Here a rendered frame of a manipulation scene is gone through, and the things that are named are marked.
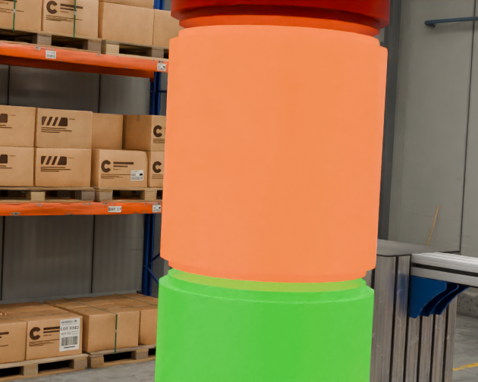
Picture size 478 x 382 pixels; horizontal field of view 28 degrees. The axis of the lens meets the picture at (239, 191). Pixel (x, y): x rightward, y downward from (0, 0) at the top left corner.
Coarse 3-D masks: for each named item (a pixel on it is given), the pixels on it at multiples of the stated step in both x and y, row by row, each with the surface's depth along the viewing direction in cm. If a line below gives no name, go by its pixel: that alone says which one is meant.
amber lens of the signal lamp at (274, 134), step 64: (192, 64) 20; (256, 64) 19; (320, 64) 20; (384, 64) 21; (192, 128) 20; (256, 128) 19; (320, 128) 20; (192, 192) 20; (256, 192) 20; (320, 192) 20; (192, 256) 20; (256, 256) 20; (320, 256) 20
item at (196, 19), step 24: (192, 0) 20; (216, 0) 20; (240, 0) 19; (264, 0) 19; (288, 0) 19; (312, 0) 19; (336, 0) 20; (360, 0) 20; (384, 0) 21; (192, 24) 22; (216, 24) 21; (240, 24) 21; (264, 24) 21; (288, 24) 21; (312, 24) 21; (336, 24) 20; (360, 24) 20; (384, 24) 22
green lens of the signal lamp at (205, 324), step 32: (160, 288) 21; (192, 288) 20; (224, 288) 20; (256, 288) 20; (288, 288) 20; (320, 288) 21; (352, 288) 21; (160, 320) 21; (192, 320) 20; (224, 320) 20; (256, 320) 20; (288, 320) 20; (320, 320) 20; (352, 320) 20; (160, 352) 21; (192, 352) 20; (224, 352) 20; (256, 352) 20; (288, 352) 20; (320, 352) 20; (352, 352) 21
